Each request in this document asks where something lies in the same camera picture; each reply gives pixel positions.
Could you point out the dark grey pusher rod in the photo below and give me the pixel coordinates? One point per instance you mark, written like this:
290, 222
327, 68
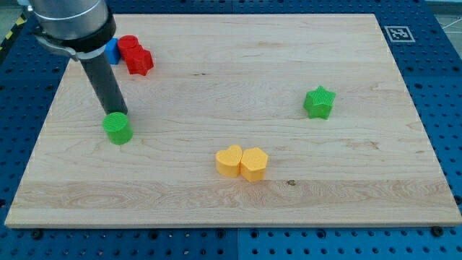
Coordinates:
105, 86

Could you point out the green cylinder block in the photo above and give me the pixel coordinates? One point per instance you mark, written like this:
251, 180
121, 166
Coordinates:
117, 126

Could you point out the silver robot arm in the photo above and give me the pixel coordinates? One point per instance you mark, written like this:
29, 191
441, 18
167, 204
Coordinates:
80, 30

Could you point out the blue cube block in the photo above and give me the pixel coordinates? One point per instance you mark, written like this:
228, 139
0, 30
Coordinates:
112, 52

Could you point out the red cylinder block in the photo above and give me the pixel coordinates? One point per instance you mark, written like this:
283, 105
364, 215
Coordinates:
126, 43

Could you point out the red star block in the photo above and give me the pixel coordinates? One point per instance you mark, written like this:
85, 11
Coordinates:
139, 60

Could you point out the yellow heart block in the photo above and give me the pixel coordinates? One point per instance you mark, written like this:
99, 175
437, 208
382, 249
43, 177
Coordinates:
228, 161

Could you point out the wooden board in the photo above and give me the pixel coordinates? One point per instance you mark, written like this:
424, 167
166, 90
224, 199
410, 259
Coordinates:
221, 80

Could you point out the yellow pentagon block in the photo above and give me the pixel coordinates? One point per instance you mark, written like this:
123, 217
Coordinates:
253, 164

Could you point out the green star block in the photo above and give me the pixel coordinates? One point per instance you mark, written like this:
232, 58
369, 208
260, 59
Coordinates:
319, 102

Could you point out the white fiducial marker tag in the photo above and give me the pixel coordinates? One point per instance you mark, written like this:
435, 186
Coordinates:
399, 34

